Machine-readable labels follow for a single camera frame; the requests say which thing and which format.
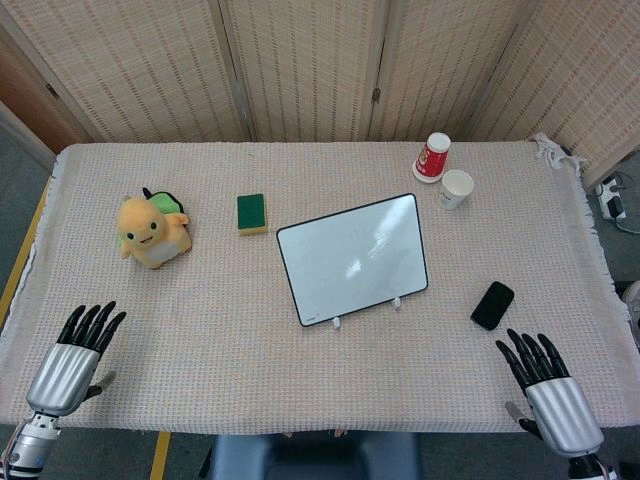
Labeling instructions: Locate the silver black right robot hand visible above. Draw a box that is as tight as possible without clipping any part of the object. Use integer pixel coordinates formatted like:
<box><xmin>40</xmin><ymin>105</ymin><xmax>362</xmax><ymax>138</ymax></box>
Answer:
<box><xmin>494</xmin><ymin>328</ymin><xmax>605</xmax><ymax>459</ymax></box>

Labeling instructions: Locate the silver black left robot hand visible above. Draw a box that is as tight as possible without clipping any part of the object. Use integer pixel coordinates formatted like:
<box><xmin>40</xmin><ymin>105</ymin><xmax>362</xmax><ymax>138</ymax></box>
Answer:
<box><xmin>24</xmin><ymin>300</ymin><xmax>128</xmax><ymax>417</ymax></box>

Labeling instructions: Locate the dark blue rectangular box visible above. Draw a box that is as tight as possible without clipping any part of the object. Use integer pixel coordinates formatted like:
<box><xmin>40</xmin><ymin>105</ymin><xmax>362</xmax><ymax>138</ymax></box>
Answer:
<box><xmin>469</xmin><ymin>280</ymin><xmax>516</xmax><ymax>332</ymax></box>

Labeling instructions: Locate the white plastic board stand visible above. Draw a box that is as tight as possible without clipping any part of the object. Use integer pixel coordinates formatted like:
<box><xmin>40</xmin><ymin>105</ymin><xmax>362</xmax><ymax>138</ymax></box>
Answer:
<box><xmin>330</xmin><ymin>296</ymin><xmax>404</xmax><ymax>332</ymax></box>

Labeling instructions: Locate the small white whiteboard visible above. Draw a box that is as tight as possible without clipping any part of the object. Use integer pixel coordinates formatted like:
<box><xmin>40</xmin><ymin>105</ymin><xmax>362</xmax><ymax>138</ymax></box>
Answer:
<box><xmin>275</xmin><ymin>192</ymin><xmax>430</xmax><ymax>329</ymax></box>

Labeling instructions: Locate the yellow dinosaur plush toy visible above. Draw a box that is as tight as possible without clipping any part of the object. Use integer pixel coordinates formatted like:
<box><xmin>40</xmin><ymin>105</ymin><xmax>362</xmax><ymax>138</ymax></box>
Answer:
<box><xmin>115</xmin><ymin>187</ymin><xmax>194</xmax><ymax>271</ymax></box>

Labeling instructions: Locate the beige waffle tablecloth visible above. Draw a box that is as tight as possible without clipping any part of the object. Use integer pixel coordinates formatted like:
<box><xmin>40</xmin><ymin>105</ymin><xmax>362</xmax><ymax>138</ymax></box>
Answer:
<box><xmin>0</xmin><ymin>132</ymin><xmax>634</xmax><ymax>437</ymax></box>

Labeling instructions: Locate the white power strip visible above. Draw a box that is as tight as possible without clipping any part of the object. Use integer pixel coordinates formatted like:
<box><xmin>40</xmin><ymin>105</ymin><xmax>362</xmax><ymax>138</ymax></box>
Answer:
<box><xmin>594</xmin><ymin>175</ymin><xmax>629</xmax><ymax>221</ymax></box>

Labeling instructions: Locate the white paper cup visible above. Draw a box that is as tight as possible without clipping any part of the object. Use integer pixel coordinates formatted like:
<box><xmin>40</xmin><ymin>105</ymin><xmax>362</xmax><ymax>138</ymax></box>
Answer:
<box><xmin>438</xmin><ymin>169</ymin><xmax>475</xmax><ymax>211</ymax></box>

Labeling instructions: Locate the green yellow sponge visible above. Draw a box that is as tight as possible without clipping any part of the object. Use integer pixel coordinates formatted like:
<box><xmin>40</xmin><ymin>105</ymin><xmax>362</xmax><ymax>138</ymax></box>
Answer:
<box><xmin>236</xmin><ymin>193</ymin><xmax>269</xmax><ymax>237</ymax></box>

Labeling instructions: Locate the blue grey robot torso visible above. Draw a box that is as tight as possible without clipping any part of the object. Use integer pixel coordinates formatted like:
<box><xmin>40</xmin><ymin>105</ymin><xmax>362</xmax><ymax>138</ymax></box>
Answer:
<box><xmin>207</xmin><ymin>430</ymin><xmax>426</xmax><ymax>480</ymax></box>

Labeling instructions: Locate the red paper cup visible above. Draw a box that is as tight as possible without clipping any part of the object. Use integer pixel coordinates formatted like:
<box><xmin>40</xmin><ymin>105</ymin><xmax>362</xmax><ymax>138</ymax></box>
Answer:
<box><xmin>411</xmin><ymin>131</ymin><xmax>451</xmax><ymax>184</ymax></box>

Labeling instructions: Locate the woven folding screen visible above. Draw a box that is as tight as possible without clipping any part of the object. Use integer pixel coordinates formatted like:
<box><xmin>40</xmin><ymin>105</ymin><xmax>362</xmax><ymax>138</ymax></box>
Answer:
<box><xmin>0</xmin><ymin>0</ymin><xmax>640</xmax><ymax>189</ymax></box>

